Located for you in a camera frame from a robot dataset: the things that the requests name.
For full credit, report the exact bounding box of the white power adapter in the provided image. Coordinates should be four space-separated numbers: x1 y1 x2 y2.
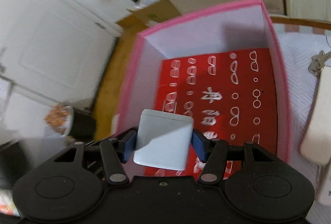
133 109 194 171

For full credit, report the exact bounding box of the cream purple-button remote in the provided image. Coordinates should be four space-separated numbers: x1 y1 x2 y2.
300 67 330 165

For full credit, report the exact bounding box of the pink cardboard box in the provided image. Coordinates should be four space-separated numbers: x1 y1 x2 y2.
116 0 291 162

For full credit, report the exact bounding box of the black trash bin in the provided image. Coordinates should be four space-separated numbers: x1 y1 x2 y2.
44 103 96 142

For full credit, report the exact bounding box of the red patterned box liner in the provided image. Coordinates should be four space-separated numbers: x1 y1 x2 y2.
143 48 279 178

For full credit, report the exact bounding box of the white door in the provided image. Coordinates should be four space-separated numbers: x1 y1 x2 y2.
0 0 122 137

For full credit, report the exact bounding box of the white patterned table cloth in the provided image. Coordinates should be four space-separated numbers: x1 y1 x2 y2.
274 23 331 224

